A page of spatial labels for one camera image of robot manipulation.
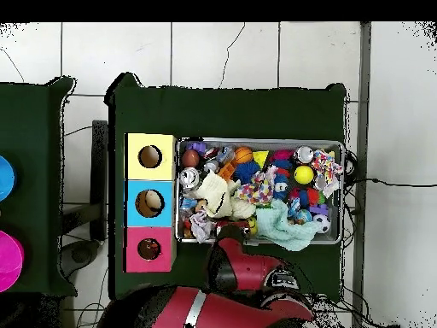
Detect cream muslin cloth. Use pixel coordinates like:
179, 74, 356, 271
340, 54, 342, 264
190, 170, 257, 220

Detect blue fuzzy ball with eyes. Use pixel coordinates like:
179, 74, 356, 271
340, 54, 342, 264
272, 173, 291, 201

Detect mint knitted cloth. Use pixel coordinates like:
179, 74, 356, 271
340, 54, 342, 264
255, 199, 323, 253

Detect wooden box with three holes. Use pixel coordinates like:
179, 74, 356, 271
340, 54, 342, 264
122, 132, 178, 273

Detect clear mesh bin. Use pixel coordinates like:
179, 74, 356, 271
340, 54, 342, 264
174, 137, 345, 245

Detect orange plastic block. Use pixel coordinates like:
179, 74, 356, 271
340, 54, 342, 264
217, 160, 237, 182

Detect silver drink can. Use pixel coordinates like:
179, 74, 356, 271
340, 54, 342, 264
178, 167, 201, 190

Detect blue spiky ball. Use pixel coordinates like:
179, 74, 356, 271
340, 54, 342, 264
233, 160, 261, 185

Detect orange basketball toy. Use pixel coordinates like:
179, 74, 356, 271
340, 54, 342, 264
234, 146, 254, 165

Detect brown football toy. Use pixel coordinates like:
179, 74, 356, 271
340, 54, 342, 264
181, 149, 201, 168

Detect dark green tablecloth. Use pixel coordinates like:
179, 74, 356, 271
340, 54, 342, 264
0, 76, 78, 296
103, 73, 347, 302

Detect globe print ball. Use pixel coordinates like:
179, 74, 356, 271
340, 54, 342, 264
294, 208, 313, 225

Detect black and white soccer ball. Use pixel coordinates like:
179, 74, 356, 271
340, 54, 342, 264
312, 214, 331, 234

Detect blue bowl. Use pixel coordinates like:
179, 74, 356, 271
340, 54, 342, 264
0, 155, 17, 202

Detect magenta bowl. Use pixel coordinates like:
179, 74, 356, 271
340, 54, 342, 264
0, 230, 25, 293

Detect black cable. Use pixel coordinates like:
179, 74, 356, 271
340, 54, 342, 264
342, 149, 437, 188

